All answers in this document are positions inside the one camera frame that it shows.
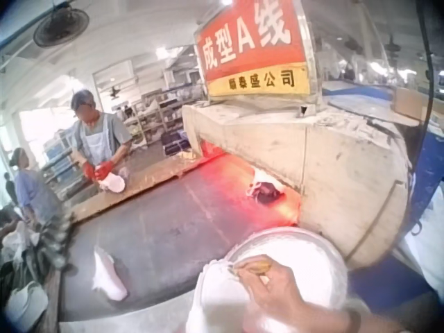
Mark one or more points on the stack of blue crates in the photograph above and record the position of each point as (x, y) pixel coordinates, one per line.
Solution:
(174, 142)

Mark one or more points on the heap of bags and shoes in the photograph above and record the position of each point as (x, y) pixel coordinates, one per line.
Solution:
(26, 263)

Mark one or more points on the wooden work bench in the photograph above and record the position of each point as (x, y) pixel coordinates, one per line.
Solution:
(138, 184)

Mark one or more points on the blue rack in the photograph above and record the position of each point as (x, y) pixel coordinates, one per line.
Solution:
(62, 156)

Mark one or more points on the white shoe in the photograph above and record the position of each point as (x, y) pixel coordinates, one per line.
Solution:
(112, 183)
(109, 274)
(218, 298)

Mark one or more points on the person's right hand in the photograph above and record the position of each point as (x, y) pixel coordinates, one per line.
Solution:
(295, 308)

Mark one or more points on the cardboard box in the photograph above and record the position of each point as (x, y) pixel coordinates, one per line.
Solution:
(412, 104)

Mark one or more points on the black ceiling fan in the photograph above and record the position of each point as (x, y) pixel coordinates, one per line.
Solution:
(60, 26)

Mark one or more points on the small black wall fan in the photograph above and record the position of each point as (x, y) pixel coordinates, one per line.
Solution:
(114, 92)

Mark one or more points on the grey conveyor belt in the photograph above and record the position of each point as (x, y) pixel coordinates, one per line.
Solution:
(163, 229)

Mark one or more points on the dark shoe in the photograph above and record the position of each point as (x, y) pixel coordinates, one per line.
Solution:
(267, 192)

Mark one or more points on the blue machine frame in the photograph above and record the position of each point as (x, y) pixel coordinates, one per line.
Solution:
(428, 173)

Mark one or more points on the white shoe upper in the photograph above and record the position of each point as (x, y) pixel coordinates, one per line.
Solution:
(218, 298)

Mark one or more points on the shelf rack with white goods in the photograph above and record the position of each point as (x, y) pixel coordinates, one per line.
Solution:
(163, 111)

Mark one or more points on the white glue basin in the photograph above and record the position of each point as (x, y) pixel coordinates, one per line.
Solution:
(312, 253)

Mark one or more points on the beige tunnel oven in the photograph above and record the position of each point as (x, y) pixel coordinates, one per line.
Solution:
(333, 159)

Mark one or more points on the person's right fingers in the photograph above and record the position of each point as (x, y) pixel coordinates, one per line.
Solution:
(258, 282)

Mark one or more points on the red and yellow sign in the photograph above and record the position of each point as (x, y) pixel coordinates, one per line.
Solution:
(253, 48)

